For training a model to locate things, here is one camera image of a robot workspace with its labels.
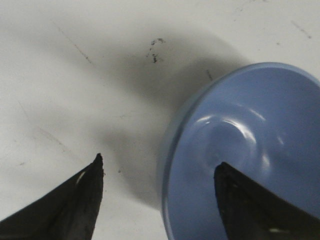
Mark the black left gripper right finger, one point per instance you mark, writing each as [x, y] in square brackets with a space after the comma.
[251, 212]

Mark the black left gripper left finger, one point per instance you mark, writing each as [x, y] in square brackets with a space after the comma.
[68, 212]

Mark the blue bowl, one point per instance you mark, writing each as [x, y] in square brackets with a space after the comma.
[263, 120]

